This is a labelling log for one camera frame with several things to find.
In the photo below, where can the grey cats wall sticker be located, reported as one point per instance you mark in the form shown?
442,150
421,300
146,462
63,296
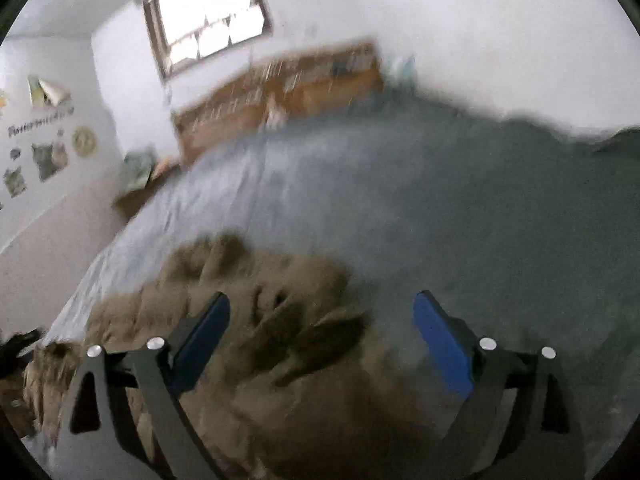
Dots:
49,159

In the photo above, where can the wooden framed window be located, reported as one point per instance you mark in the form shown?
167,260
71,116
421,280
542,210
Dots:
186,32

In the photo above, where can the brown puffer jacket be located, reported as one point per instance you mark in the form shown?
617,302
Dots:
301,385

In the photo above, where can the dark wooden nightstand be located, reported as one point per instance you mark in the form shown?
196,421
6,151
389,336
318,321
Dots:
130,203

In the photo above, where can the green bag on nightstand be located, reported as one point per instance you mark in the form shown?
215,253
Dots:
137,169

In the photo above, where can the grey plush bed blanket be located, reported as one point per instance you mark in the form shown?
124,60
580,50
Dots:
528,235

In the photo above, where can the yellow flower cat sticker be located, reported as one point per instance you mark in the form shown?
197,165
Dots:
84,141

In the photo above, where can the brown wooden headboard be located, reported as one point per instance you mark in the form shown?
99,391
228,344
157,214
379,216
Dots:
268,95

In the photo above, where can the peeling paper wall poster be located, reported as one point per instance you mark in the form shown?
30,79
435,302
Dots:
44,93

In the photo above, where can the tabby kitten wall sticker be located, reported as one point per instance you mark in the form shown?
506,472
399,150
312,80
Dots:
15,182

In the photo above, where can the plaid pillow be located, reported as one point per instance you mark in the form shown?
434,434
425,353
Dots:
400,73

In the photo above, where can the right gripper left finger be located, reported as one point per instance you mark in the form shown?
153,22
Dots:
98,439

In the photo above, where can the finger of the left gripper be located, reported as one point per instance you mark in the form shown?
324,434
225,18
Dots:
13,354

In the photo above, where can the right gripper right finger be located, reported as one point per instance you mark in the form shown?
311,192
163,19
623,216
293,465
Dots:
517,420

